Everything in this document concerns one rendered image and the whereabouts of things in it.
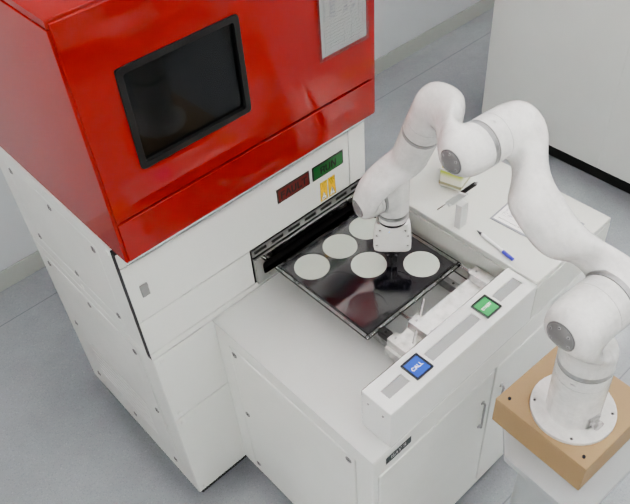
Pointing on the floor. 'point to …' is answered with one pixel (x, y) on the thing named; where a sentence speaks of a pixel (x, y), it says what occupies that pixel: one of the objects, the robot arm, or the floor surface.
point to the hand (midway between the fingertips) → (391, 258)
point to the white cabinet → (283, 426)
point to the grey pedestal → (533, 484)
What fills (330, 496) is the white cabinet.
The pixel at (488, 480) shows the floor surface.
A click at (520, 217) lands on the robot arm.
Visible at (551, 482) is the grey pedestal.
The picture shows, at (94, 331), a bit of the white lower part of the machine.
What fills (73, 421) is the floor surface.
